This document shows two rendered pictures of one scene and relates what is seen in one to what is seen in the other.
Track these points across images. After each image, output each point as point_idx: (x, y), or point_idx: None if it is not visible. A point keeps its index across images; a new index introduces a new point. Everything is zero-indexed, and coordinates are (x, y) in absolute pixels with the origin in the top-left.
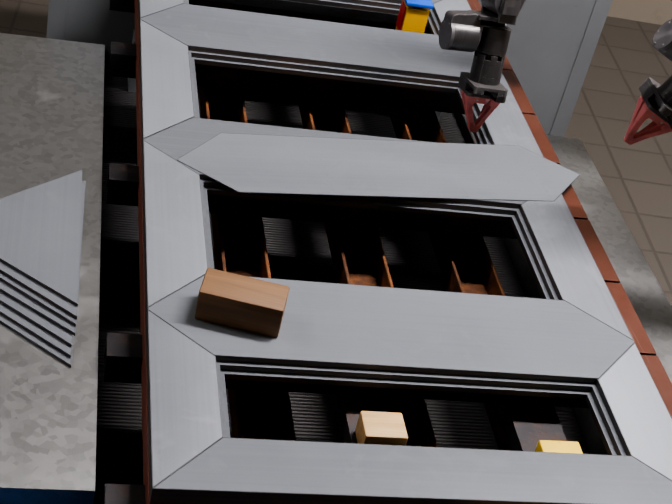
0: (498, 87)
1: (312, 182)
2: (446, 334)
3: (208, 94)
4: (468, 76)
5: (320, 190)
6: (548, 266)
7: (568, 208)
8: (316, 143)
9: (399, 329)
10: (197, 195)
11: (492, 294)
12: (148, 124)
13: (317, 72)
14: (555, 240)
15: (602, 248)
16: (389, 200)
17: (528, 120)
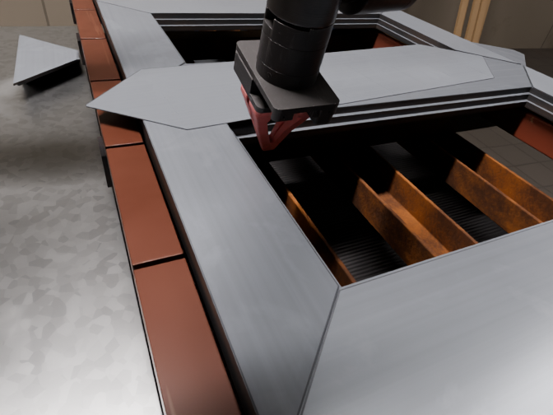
0: (255, 48)
1: (384, 54)
2: (236, 1)
3: None
4: (318, 81)
5: (373, 50)
6: (160, 26)
7: (122, 65)
8: (420, 83)
9: (264, 2)
10: (437, 39)
11: None
12: (541, 74)
13: None
14: (148, 40)
15: (86, 58)
16: None
17: (155, 237)
